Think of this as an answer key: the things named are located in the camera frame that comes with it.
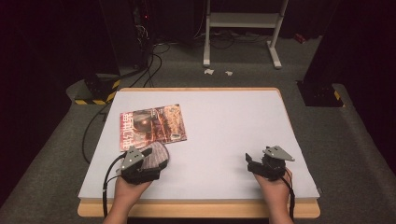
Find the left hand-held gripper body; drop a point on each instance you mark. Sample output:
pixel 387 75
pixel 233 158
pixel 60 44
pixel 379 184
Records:
pixel 132 160

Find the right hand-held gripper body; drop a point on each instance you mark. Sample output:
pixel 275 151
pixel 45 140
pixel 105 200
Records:
pixel 274 163

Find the striped pink cloth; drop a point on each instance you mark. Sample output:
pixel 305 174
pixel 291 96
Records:
pixel 157 154

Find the red and purple magazine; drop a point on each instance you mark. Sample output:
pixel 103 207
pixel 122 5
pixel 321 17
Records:
pixel 149 124

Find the person's right hand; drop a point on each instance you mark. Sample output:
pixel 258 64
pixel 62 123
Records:
pixel 275 191

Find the person's left hand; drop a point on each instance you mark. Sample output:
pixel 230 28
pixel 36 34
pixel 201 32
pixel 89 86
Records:
pixel 129 191

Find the white table mat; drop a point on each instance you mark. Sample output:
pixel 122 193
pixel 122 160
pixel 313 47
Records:
pixel 218 124

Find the wooden table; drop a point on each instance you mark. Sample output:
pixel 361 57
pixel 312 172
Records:
pixel 199 210

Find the black yellow striped base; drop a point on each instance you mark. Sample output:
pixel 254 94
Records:
pixel 320 96
pixel 96 90

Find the white paper scrap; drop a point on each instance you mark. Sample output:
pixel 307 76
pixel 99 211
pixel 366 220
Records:
pixel 229 73
pixel 209 71

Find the dark equipment rack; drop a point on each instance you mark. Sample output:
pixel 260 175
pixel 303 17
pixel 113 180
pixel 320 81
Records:
pixel 130 31

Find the small red object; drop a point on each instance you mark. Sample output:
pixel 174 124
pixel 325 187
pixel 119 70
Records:
pixel 300 38

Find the white metal stand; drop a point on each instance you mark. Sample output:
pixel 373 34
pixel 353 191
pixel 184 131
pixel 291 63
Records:
pixel 243 20

